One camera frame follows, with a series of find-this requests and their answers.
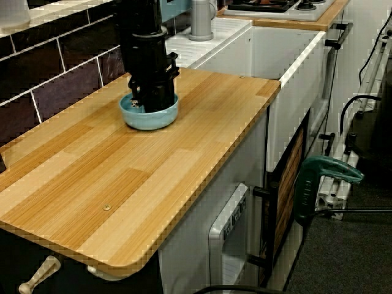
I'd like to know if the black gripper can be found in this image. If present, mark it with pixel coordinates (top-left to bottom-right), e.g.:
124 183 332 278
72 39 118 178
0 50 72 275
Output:
121 29 180 114

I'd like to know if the light blue bowl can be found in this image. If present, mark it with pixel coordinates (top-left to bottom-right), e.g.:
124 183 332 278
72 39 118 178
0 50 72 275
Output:
118 91 179 131

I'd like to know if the teal plastic bin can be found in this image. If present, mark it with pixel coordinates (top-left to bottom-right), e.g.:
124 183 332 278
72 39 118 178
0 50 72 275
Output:
161 0 192 23

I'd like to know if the cream shelf ledge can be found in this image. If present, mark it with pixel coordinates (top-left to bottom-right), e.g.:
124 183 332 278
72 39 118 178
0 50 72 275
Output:
0 0 119 36

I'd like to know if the white toy sink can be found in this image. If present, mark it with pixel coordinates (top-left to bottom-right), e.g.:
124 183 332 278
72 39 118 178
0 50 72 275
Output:
167 17 327 172

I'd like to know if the black stove grate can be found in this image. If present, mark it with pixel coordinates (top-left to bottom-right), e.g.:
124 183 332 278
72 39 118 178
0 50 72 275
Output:
228 0 301 13

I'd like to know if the white toy kitchen cabinet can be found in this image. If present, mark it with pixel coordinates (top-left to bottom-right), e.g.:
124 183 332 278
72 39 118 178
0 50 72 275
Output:
157 6 368 294

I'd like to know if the white toy ice dispenser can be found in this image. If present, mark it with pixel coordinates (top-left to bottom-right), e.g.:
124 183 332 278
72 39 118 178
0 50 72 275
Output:
208 183 249 287

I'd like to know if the white lidded jar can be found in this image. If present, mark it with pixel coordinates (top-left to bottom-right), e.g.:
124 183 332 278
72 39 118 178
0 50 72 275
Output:
0 0 31 30

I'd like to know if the black framed wooden door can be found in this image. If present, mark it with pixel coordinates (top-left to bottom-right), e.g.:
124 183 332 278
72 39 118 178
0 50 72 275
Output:
263 108 312 287

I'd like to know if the grey toy stove top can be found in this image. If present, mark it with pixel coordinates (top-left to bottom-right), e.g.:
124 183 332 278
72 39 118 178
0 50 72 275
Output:
222 0 337 22

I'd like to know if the black bulky object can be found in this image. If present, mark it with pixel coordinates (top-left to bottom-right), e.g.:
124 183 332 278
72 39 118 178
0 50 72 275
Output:
349 73 392 190

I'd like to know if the black door handle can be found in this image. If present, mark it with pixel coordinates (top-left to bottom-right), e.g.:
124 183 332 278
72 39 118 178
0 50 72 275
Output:
247 181 279 270

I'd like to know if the black cabinet handle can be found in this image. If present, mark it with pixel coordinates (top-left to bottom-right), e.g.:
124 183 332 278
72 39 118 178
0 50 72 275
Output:
318 132 336 157
324 21 355 50

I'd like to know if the silver aluminium frame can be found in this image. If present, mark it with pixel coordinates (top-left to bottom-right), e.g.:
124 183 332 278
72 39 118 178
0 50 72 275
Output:
317 33 390 221

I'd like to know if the cream peg handle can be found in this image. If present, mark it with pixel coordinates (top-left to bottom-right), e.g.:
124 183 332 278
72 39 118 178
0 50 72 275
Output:
18 255 61 293

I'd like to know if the thick black cable loop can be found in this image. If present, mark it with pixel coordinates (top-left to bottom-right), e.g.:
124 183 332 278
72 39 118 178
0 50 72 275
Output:
339 94 383 135

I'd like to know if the thin black cable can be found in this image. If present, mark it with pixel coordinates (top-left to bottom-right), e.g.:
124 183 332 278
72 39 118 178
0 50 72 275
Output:
358 13 392 86

